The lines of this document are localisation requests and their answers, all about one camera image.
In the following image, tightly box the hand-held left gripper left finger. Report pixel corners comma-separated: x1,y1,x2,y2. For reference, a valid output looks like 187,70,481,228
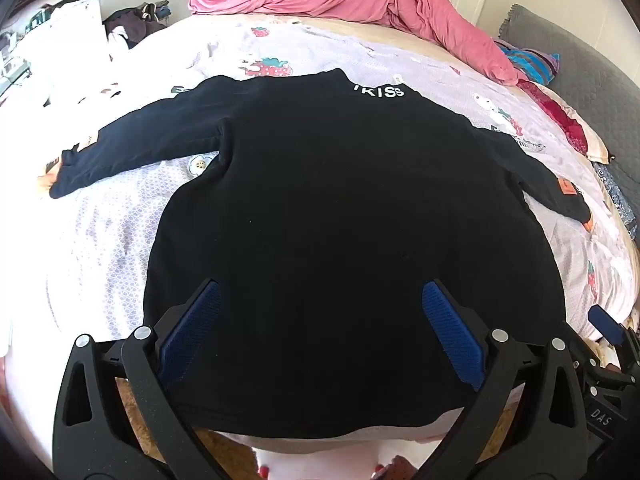
52,279,236,480

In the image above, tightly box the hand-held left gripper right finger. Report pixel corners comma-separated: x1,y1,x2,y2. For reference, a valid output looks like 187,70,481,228
415,279,591,480

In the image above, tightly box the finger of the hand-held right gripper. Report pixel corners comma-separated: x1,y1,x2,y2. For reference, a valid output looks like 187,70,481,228
588,304,627,347

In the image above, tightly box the black long-sleeved shirt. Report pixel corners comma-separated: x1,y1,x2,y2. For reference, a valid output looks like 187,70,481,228
48,67,593,436

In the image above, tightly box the pile of dark clothes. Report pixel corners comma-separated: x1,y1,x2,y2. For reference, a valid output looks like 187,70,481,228
102,2,168,51

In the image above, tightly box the strawberry printed blanket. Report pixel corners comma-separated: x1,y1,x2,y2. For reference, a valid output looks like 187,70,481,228
0,12,640,461

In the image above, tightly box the blue patterned cloth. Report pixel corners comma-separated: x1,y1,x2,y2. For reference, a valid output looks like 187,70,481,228
592,160,640,241

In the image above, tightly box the red floral pillow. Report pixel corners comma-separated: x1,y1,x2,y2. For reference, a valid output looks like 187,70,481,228
517,77,611,163

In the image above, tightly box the grey quilted headboard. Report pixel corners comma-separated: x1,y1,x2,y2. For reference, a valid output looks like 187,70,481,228
500,4,640,241

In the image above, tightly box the blue striped cloth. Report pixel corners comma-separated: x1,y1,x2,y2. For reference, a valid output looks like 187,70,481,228
492,37,563,86

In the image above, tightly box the white drawer cabinet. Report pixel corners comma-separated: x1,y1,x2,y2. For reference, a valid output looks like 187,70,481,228
20,0,108,86

